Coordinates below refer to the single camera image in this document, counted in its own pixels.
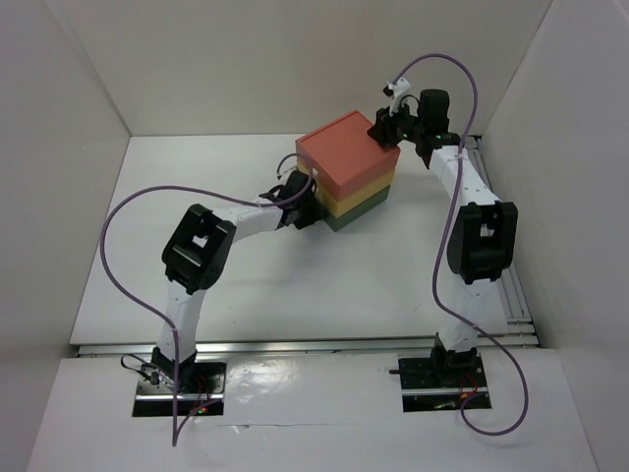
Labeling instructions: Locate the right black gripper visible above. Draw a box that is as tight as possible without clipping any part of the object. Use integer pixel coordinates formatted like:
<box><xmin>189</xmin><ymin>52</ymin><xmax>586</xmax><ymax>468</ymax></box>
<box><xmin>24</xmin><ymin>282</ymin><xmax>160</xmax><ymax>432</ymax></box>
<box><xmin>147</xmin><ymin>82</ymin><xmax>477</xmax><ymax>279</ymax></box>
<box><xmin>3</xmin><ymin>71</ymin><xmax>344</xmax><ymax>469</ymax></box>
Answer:
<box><xmin>366</xmin><ymin>97</ymin><xmax>424</xmax><ymax>150</ymax></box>

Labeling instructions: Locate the green bottom drawer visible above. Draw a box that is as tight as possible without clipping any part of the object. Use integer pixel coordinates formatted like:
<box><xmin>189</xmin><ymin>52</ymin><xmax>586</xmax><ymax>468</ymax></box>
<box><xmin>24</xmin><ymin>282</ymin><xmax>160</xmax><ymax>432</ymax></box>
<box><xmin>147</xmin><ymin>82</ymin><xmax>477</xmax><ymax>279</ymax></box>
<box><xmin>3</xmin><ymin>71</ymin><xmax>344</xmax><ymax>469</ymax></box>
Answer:
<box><xmin>323</xmin><ymin>186</ymin><xmax>390</xmax><ymax>232</ymax></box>

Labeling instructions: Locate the yellow drawer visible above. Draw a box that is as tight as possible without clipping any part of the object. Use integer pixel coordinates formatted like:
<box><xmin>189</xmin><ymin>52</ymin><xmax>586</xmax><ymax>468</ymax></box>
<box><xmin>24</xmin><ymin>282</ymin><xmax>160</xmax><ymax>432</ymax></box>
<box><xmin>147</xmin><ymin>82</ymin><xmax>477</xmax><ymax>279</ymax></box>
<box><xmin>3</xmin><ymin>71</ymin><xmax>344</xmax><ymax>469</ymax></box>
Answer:
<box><xmin>315</xmin><ymin>169</ymin><xmax>395</xmax><ymax>218</ymax></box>

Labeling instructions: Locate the red top drawer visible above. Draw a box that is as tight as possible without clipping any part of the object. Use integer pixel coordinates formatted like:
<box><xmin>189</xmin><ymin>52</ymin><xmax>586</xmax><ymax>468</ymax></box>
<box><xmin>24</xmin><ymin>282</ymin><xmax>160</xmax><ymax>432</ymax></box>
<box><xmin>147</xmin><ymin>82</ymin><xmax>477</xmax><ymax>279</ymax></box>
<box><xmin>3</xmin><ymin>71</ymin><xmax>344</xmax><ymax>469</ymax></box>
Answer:
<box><xmin>296</xmin><ymin>110</ymin><xmax>400</xmax><ymax>200</ymax></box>

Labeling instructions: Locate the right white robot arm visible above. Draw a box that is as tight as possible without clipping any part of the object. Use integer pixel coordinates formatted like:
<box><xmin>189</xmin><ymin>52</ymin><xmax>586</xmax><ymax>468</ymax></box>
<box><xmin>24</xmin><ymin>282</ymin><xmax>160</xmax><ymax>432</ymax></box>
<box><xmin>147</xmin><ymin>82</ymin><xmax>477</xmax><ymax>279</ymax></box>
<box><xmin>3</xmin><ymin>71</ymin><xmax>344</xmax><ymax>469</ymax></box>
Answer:
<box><xmin>368</xmin><ymin>82</ymin><xmax>518</xmax><ymax>387</ymax></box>

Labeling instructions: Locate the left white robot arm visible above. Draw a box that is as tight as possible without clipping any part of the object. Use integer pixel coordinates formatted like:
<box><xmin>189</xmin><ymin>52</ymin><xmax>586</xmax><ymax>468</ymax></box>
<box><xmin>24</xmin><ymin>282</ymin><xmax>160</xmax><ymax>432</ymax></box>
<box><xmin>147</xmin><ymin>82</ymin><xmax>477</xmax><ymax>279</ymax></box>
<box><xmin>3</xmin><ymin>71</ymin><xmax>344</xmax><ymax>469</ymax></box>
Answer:
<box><xmin>151</xmin><ymin>169</ymin><xmax>322</xmax><ymax>392</ymax></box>

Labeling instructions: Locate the three-drawer organizer box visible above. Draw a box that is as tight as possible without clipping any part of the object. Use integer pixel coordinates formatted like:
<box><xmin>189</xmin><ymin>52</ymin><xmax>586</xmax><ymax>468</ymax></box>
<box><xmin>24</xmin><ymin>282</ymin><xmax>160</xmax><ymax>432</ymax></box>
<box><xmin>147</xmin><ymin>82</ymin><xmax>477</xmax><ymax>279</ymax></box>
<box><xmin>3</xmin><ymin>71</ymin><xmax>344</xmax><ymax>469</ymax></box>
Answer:
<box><xmin>296</xmin><ymin>110</ymin><xmax>400</xmax><ymax>231</ymax></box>

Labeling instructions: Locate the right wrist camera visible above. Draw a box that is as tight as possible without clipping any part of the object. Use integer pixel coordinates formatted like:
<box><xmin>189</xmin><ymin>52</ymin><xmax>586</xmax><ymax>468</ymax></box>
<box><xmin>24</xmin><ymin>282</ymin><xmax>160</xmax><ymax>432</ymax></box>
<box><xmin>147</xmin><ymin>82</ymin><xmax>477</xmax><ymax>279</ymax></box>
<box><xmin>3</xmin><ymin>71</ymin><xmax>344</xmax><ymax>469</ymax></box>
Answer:
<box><xmin>382</xmin><ymin>77</ymin><xmax>411</xmax><ymax>116</ymax></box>

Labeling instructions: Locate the aluminium rail front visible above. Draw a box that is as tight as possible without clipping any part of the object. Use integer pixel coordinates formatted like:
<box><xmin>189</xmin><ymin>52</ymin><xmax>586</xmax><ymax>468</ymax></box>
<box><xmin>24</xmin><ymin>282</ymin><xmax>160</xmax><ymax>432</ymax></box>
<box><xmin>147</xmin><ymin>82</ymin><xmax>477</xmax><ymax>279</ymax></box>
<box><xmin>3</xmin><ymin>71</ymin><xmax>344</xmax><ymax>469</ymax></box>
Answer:
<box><xmin>78</xmin><ymin>336</ymin><xmax>434</xmax><ymax>357</ymax></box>

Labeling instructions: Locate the aluminium rail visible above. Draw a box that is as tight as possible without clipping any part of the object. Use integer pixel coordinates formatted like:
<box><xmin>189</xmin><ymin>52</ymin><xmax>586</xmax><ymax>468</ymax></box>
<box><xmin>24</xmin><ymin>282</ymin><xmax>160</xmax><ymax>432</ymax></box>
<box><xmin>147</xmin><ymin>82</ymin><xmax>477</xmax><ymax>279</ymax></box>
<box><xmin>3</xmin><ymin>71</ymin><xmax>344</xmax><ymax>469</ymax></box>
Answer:
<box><xmin>461</xmin><ymin>133</ymin><xmax>540</xmax><ymax>350</ymax></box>
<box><xmin>78</xmin><ymin>336</ymin><xmax>434</xmax><ymax>357</ymax></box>

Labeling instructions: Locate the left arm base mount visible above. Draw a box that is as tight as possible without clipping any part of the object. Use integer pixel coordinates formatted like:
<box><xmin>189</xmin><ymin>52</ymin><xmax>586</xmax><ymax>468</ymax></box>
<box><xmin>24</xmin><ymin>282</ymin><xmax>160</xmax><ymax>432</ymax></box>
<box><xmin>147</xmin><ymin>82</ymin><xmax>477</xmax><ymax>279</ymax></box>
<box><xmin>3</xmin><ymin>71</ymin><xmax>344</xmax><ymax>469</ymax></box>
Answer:
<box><xmin>120</xmin><ymin>354</ymin><xmax>227</xmax><ymax>418</ymax></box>

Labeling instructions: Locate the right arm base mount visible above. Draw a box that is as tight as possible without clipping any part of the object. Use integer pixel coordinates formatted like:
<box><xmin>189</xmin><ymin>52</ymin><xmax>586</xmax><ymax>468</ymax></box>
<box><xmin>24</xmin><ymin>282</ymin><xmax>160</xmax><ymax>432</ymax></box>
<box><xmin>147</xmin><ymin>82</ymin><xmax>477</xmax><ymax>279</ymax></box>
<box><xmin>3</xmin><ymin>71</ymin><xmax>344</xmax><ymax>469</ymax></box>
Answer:
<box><xmin>388</xmin><ymin>355</ymin><xmax>492</xmax><ymax>413</ymax></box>

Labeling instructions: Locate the aluminium rail right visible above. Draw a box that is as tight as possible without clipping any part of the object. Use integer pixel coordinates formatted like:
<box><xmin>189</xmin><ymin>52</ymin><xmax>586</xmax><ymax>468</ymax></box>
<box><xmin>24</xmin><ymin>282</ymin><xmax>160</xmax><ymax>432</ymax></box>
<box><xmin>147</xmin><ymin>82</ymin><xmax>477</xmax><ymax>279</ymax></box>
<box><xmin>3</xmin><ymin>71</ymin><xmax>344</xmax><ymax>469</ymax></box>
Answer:
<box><xmin>461</xmin><ymin>133</ymin><xmax>540</xmax><ymax>350</ymax></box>

